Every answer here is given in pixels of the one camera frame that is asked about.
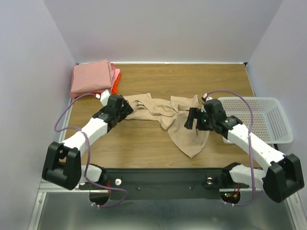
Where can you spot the folded light pink t shirt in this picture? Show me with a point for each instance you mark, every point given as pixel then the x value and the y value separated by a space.
pixel 115 76

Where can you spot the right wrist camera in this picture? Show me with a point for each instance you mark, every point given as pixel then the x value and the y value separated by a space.
pixel 206 97

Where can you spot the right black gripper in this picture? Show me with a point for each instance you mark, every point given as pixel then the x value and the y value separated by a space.
pixel 195 119

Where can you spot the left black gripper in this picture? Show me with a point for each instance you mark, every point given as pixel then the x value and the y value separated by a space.
pixel 126 110

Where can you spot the white plastic basket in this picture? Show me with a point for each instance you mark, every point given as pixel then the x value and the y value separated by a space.
pixel 270 123

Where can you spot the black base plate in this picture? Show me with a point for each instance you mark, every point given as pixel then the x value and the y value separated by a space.
pixel 172 183

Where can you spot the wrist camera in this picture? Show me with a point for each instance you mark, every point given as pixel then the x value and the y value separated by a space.
pixel 103 97
pixel 206 97

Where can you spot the beige t shirt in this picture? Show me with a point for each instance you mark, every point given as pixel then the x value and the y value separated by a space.
pixel 172 115

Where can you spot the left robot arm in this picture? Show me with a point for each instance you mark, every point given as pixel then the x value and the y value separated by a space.
pixel 63 165

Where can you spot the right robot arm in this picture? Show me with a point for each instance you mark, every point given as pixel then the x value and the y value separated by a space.
pixel 279 175

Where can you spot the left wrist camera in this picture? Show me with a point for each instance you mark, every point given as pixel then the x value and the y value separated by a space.
pixel 103 97

